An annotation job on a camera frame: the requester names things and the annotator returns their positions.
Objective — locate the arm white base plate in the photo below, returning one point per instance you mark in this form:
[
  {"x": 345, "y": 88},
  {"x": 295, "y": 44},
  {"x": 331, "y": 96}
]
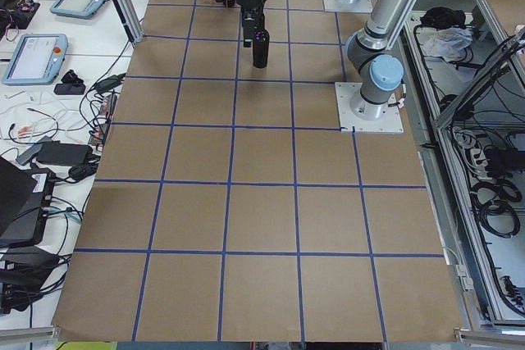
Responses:
[
  {"x": 359, "y": 116},
  {"x": 357, "y": 6}
]

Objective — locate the dark wine bottle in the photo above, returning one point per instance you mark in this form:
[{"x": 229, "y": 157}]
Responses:
[{"x": 260, "y": 48}]

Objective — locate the teach pendant near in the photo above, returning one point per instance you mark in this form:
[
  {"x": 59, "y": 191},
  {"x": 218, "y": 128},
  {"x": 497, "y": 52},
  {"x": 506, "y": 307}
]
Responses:
[{"x": 36, "y": 60}]

